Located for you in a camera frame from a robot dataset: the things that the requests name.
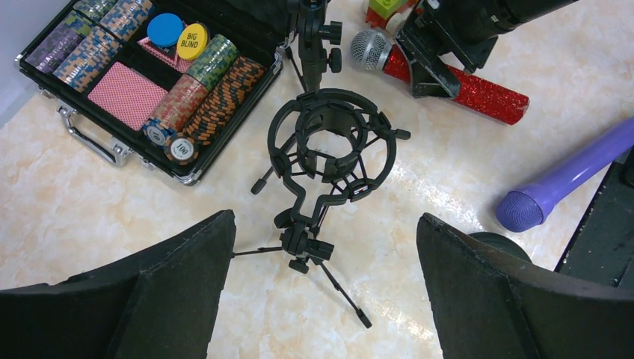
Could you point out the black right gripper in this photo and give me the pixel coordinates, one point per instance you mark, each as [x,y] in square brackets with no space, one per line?
[467,29]

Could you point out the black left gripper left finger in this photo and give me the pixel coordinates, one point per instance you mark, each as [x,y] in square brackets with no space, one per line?
[161,302]

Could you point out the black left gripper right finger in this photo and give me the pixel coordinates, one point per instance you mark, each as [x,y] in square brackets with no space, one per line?
[489,304]

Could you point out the red glitter microphone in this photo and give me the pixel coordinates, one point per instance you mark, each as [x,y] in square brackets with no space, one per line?
[371,50]

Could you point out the black round base microphone stand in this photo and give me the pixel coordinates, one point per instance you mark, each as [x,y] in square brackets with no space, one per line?
[502,243]

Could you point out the purple toy microphone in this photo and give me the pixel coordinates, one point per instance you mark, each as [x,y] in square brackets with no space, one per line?
[529,205]

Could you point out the black tripod stand with pop filter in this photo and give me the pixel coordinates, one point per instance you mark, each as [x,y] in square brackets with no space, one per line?
[320,180]

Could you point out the black tripod microphone stand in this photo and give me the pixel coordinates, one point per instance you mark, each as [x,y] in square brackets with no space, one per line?
[318,51]

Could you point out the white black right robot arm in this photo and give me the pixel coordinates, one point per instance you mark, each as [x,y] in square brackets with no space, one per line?
[522,11]

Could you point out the colourful toy brick train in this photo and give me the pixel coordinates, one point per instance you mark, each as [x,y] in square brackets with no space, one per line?
[388,15]

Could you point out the pink card deck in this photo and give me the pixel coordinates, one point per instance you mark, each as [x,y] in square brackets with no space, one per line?
[127,95]

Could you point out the black aluminium poker chip case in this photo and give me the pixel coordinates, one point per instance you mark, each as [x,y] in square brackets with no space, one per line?
[207,100]

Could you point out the yellow dealer chip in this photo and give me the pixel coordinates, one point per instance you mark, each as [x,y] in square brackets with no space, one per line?
[192,41]

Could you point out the blue dealer chip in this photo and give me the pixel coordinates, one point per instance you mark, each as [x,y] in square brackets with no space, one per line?
[165,29]

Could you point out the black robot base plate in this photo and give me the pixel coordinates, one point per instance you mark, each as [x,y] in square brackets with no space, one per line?
[601,248]

